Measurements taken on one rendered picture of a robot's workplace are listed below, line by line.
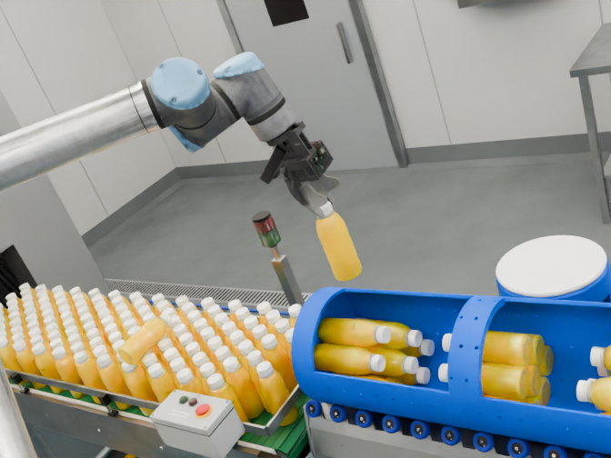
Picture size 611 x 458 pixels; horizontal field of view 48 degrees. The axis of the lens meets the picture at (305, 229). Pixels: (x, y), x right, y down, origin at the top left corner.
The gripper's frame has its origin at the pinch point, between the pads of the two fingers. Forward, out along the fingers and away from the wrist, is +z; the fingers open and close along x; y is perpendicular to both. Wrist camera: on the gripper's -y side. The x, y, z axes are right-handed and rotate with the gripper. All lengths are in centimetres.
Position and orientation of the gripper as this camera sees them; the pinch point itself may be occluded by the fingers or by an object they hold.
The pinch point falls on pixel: (322, 206)
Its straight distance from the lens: 149.2
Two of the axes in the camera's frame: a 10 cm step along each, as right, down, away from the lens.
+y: 7.3, -1.4, -6.7
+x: 4.4, -6.5, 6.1
